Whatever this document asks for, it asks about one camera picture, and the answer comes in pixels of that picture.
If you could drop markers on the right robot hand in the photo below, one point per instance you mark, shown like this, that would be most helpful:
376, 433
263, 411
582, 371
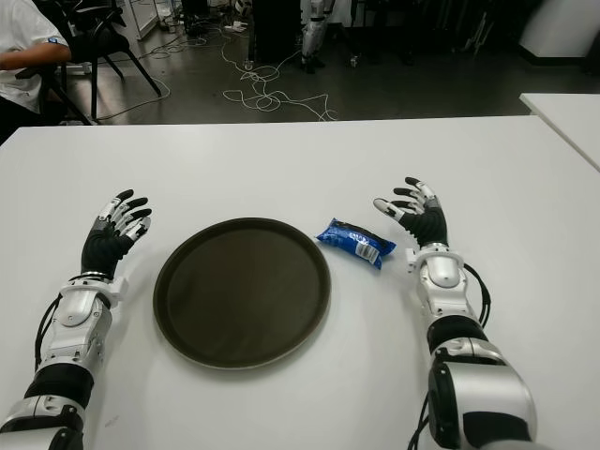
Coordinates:
429, 225

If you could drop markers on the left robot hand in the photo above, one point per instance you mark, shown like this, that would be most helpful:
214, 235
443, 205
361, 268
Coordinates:
100, 248

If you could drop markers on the blue Oreo packet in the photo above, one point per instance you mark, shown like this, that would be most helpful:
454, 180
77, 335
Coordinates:
351, 239

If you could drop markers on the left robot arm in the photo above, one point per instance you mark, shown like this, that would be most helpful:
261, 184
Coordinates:
79, 309

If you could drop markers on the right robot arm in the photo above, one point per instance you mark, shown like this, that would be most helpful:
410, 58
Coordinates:
443, 272

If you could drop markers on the round brown tray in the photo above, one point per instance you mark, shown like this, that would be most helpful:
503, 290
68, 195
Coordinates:
244, 295

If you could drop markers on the white side table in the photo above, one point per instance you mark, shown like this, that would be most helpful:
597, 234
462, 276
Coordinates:
572, 117

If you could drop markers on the black chair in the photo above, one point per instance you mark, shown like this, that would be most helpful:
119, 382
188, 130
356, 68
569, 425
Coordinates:
37, 71
100, 40

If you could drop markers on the seated person white shirt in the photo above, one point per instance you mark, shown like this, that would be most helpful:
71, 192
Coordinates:
23, 37

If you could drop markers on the white panel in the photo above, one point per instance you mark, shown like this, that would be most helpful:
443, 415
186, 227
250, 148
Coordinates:
145, 16

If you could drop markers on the white cabinet black base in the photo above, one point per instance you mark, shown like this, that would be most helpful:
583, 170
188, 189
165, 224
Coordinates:
562, 23

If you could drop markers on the white power strip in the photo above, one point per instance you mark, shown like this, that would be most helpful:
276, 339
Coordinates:
236, 25

